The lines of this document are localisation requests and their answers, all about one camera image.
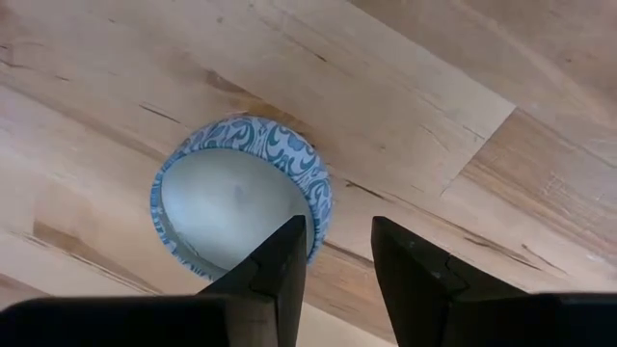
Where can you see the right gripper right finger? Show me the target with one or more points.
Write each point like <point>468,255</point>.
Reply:
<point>414,289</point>

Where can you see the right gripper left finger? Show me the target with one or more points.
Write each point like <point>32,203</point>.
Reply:
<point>270,289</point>

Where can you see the light blue patterned candle tin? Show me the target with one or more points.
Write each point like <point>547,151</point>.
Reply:
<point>226,202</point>

